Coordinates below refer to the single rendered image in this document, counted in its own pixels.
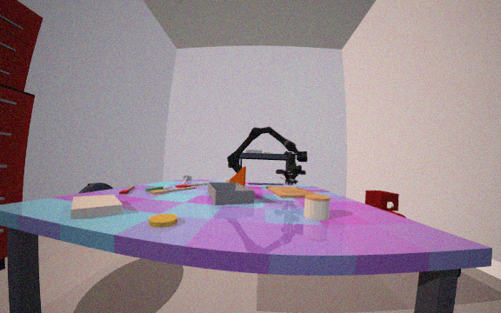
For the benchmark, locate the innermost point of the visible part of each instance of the yellow flat disc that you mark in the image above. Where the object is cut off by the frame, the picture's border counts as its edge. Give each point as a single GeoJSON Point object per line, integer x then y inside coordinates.
{"type": "Point", "coordinates": [164, 220]}

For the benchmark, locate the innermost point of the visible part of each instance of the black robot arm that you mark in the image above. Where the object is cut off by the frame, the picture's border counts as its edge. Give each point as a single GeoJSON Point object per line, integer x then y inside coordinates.
{"type": "Point", "coordinates": [256, 132]}

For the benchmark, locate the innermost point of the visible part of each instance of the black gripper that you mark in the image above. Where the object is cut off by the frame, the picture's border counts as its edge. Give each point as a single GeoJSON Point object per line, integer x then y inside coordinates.
{"type": "Point", "coordinates": [287, 174]}

